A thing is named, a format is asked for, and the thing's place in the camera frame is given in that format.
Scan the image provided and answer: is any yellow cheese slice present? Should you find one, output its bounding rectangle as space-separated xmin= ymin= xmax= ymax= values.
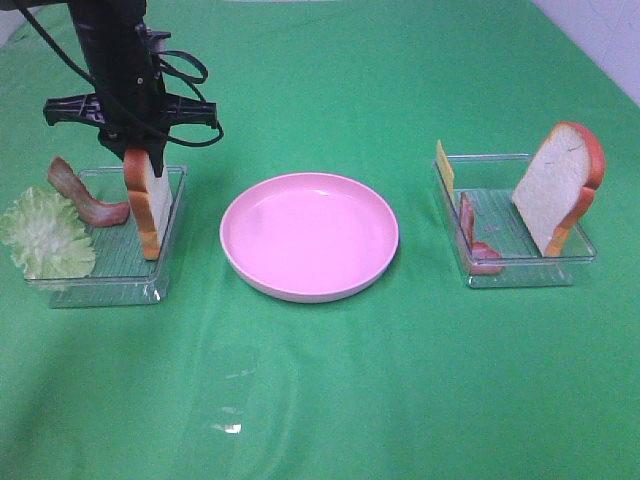
xmin=436 ymin=139 xmax=456 ymax=208

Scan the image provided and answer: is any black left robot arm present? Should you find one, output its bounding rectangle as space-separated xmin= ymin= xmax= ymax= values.
xmin=44 ymin=1 xmax=223 ymax=177

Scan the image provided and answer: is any clear plastic tray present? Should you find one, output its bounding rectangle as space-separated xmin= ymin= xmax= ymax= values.
xmin=25 ymin=165 xmax=187 ymax=308
xmin=433 ymin=153 xmax=597 ymax=289

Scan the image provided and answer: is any brown bacon strip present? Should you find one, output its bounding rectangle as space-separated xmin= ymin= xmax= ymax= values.
xmin=47 ymin=156 xmax=130 ymax=227

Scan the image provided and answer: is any toast bread slice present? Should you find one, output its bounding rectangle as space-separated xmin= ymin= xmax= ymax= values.
xmin=511 ymin=122 xmax=606 ymax=257
xmin=123 ymin=148 xmax=173 ymax=260

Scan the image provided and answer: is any green tablecloth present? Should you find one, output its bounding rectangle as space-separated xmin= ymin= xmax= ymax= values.
xmin=1 ymin=1 xmax=639 ymax=479

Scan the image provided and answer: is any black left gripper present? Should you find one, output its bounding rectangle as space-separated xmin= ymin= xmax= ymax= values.
xmin=43 ymin=47 xmax=218 ymax=177

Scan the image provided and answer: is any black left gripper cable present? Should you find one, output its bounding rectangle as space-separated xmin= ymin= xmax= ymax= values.
xmin=0 ymin=0 xmax=225 ymax=148

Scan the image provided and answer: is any right clear plastic tray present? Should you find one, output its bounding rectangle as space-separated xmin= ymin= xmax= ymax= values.
xmin=433 ymin=153 xmax=597 ymax=289

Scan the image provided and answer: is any left clear plastic tray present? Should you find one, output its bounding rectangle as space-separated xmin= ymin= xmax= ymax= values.
xmin=25 ymin=165 xmax=187 ymax=308

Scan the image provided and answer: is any red bacon strip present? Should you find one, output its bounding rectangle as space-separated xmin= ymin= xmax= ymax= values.
xmin=459 ymin=193 xmax=503 ymax=275

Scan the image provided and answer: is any clear tape strip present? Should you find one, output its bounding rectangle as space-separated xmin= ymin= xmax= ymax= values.
xmin=189 ymin=345 xmax=258 ymax=435

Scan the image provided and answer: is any pink round plate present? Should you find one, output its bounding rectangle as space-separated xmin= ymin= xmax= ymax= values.
xmin=219 ymin=172 xmax=400 ymax=303

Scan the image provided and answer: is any green lettuce leaf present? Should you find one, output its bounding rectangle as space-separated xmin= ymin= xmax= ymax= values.
xmin=1 ymin=186 xmax=96 ymax=280

